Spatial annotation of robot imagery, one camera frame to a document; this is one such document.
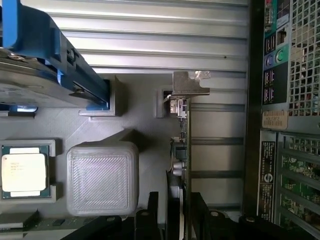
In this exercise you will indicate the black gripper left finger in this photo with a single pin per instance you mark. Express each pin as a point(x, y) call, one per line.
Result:
point(147, 225)

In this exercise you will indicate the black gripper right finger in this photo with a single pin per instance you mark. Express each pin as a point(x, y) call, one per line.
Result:
point(198, 225)

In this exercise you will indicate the grey printed parts rack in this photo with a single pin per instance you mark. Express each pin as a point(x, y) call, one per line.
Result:
point(102, 180)

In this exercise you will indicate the green ram stick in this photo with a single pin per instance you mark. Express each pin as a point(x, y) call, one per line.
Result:
point(37, 226)

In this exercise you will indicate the black open pc case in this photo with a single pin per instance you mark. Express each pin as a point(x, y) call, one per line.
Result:
point(252, 125)

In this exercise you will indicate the beige service tag label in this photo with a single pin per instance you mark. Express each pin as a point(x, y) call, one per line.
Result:
point(274, 119)

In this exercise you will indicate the silver cpu chip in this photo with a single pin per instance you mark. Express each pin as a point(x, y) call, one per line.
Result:
point(23, 172)

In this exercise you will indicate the hard disk with blue caddy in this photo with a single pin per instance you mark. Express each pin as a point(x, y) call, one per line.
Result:
point(62, 75)

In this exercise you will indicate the green gpu with metal bracket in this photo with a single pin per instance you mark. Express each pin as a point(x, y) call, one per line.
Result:
point(186, 140)

